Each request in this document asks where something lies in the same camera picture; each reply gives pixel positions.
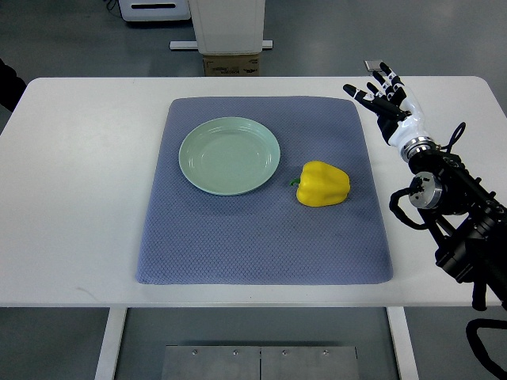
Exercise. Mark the right white table leg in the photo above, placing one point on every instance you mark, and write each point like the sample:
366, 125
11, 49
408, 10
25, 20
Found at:
400, 335

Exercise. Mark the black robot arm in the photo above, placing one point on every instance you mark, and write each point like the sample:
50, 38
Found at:
466, 221

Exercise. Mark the dark object at left edge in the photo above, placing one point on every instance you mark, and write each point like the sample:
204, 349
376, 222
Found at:
12, 87

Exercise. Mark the white pedestal column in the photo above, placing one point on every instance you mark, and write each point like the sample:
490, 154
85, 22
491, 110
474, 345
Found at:
222, 27

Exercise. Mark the light green plate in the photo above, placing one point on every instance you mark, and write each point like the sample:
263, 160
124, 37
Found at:
229, 156

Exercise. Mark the cardboard box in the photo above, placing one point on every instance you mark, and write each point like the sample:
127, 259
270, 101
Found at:
231, 65

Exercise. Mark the white appliance with slot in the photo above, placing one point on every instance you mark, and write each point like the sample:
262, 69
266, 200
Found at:
152, 10

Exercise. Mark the blue quilted mat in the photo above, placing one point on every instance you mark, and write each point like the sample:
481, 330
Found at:
266, 237

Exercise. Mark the small grey floor plate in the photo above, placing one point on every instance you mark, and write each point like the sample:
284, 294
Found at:
372, 65

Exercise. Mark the left white table leg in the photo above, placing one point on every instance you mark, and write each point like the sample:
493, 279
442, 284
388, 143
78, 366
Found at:
111, 342

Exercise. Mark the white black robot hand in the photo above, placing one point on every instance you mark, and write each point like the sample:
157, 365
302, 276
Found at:
399, 116

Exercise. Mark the yellow bell pepper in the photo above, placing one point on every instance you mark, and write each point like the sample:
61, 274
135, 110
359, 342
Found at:
321, 184

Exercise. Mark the white table leg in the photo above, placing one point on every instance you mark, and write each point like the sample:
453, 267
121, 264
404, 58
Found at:
111, 342
400, 335

